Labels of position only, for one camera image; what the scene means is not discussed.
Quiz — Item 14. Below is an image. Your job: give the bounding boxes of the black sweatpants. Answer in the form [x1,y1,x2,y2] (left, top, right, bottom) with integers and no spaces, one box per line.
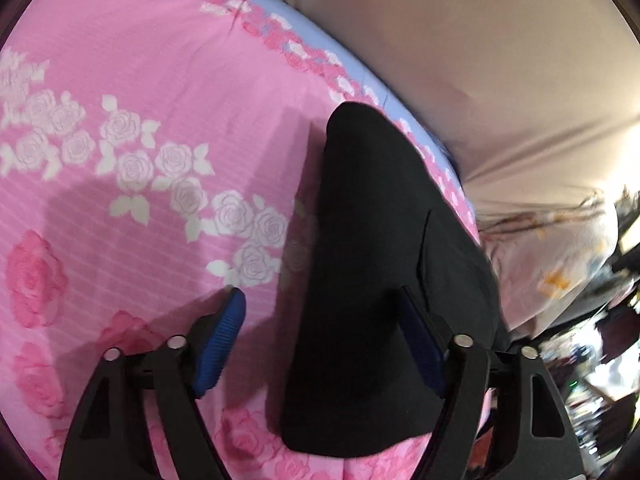
[280,102,509,458]

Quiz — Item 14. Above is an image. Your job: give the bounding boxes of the floral blanket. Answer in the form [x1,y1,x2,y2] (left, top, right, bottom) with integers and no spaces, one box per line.
[478,198,618,336]

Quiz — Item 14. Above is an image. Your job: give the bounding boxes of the pink rose bedsheet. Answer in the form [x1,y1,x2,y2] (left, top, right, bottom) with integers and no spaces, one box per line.
[1,0,474,479]

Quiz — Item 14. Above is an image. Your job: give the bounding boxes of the beige curtain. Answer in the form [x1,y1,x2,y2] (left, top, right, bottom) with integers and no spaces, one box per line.
[282,0,639,220]

